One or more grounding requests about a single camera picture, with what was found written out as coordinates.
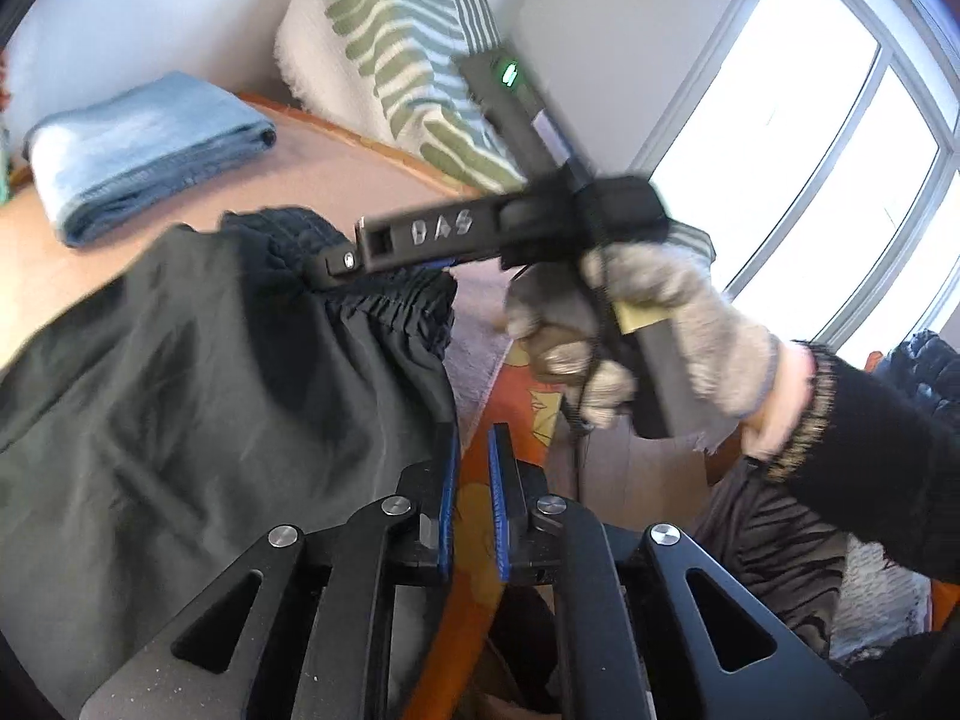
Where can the white fuzzy cloth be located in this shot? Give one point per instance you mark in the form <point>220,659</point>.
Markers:
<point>877,600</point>

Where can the person's right forearm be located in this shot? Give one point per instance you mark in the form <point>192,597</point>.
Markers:
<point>870,457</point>

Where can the blue jeans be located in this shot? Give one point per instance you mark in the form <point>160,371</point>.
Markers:
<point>142,150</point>

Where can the dark pants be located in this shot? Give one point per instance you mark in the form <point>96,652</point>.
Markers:
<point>210,405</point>

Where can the black grey striped cloth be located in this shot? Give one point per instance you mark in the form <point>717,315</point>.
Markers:
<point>780,555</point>

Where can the white green leaf blanket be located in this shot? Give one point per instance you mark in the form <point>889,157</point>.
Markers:
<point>390,45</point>

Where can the white framed window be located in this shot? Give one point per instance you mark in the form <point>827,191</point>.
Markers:
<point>825,127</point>

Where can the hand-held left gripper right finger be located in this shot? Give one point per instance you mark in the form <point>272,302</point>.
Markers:
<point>498,517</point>

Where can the person's right hand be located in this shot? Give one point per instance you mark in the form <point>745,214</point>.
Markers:
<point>705,315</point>

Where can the dark blue garment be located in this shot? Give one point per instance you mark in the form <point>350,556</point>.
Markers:
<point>924,369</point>

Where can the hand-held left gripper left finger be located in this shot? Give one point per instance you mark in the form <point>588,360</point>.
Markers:
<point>448,517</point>

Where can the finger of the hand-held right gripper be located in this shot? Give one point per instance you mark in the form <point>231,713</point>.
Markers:
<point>337,262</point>

